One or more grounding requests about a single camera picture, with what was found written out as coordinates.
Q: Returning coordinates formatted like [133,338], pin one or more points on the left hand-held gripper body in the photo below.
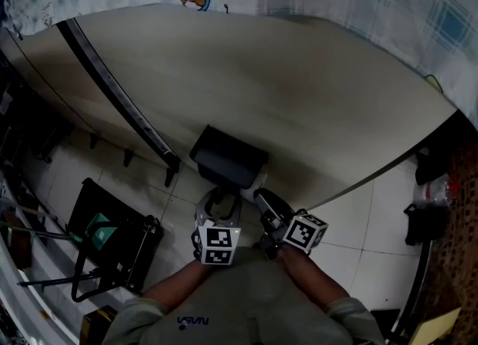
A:
[218,244]

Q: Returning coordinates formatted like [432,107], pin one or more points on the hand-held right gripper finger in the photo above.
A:
[265,197]

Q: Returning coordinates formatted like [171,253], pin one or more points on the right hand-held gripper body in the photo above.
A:
[303,232]

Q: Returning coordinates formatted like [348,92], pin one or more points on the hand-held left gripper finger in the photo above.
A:
[236,207]
[202,204]

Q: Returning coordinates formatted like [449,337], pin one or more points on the black toilet paper holder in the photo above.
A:
[228,162]

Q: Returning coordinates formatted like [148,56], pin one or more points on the person's right forearm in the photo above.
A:
[315,278]

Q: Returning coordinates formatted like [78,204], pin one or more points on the person's left forearm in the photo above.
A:
[179,283]

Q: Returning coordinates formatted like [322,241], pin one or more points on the person's grey shirt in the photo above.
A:
[246,298]

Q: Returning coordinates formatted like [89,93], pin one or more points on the beige cabinet with black feet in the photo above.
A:
[242,86]

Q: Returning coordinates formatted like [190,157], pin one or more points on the black bag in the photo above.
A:
[425,224]

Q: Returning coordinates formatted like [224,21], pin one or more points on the clear plastic bag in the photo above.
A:
[438,190]

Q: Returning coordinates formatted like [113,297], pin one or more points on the black shoe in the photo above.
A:
[431,168]

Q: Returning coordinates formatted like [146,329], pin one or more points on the brown cardboard box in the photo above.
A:
[98,323]

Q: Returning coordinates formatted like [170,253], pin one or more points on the brown patterned mat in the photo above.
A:
[455,246]

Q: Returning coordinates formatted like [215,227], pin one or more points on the pale yellow board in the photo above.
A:
[435,326]

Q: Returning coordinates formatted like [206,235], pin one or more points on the metal pole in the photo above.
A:
[41,229]

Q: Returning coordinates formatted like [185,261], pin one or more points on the black cabinet rail strip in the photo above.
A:
[112,89]

